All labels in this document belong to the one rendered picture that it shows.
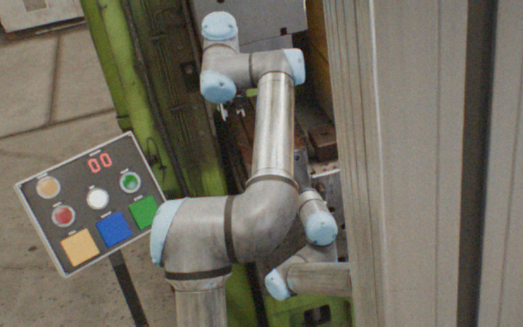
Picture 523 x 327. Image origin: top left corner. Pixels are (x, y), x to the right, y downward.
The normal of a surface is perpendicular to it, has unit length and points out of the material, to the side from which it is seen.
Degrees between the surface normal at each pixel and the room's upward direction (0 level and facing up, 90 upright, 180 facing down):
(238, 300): 90
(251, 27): 90
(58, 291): 0
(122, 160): 60
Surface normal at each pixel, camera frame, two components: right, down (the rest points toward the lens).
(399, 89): 0.00, 0.55
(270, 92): -0.26, -0.61
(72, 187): 0.44, -0.11
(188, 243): -0.16, 0.00
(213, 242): -0.14, 0.26
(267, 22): 0.21, 0.51
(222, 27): -0.04, -0.51
